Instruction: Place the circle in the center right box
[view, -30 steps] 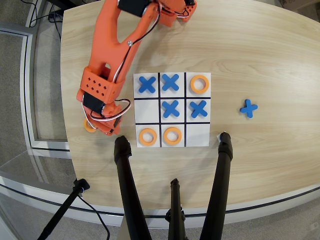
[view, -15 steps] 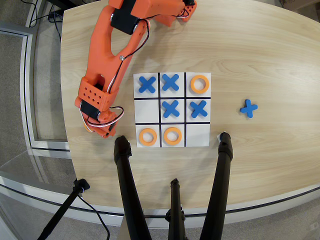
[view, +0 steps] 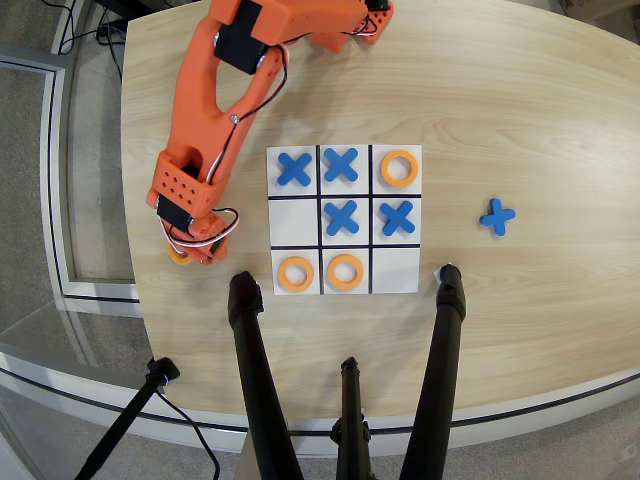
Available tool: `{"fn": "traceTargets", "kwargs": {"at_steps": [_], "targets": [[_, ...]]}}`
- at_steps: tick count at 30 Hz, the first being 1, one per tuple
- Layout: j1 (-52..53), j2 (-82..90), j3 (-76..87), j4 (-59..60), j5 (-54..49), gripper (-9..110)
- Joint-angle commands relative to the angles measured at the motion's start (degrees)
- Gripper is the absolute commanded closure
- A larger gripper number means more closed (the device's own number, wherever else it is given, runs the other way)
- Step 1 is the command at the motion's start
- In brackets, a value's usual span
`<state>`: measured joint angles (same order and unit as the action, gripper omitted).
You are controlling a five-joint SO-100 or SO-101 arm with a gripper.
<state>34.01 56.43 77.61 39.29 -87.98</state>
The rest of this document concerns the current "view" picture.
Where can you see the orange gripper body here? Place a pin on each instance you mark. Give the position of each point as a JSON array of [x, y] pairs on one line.
[[209, 253]]

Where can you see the white tic-tac-toe board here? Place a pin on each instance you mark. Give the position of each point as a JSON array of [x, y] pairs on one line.
[[295, 220]]

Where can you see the black light stand pole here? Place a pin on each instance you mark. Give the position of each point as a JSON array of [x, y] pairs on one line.
[[125, 420]]

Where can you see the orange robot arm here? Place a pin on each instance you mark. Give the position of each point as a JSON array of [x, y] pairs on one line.
[[192, 100]]

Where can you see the blue foam cross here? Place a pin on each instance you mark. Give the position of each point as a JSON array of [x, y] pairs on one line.
[[295, 170], [397, 218], [341, 165], [341, 217], [498, 217]]

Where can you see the thin black tripod leg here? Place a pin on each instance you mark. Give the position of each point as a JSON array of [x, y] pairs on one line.
[[351, 400]]

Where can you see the white metal floor frame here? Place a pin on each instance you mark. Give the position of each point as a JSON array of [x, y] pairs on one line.
[[52, 175]]

